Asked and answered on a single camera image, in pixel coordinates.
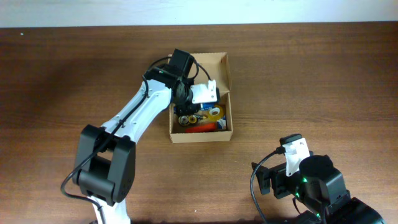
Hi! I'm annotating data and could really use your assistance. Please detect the brown cardboard box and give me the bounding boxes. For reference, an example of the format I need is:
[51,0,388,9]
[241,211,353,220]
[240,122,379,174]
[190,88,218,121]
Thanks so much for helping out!
[169,52,233,143]

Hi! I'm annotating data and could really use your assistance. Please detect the black gold small tape dispenser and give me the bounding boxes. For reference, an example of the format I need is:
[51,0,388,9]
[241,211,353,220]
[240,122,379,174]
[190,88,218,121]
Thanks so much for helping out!
[178,114,207,127]

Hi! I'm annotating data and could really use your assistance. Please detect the yellow clear tape roll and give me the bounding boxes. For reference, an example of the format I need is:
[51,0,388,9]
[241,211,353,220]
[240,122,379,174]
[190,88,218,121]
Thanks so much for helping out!
[207,105,224,121]

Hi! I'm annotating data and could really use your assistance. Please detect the red stapler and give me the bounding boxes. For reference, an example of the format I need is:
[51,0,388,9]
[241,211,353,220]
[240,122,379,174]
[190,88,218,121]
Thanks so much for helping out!
[185,123,217,133]

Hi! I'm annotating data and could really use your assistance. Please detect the white blue staples box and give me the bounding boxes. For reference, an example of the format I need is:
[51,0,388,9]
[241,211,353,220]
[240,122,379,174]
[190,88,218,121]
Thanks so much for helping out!
[217,115,227,131]

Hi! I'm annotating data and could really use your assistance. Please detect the blue whiteboard marker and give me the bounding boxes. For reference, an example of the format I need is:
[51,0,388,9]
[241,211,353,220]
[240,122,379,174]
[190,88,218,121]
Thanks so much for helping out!
[200,103,214,110]

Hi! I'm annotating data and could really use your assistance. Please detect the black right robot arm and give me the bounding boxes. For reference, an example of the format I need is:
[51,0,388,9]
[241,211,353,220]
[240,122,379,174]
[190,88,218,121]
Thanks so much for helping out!
[250,155,386,224]

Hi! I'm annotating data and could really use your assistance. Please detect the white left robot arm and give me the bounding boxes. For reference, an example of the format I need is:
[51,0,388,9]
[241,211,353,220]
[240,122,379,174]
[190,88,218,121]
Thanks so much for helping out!
[60,49,220,223]

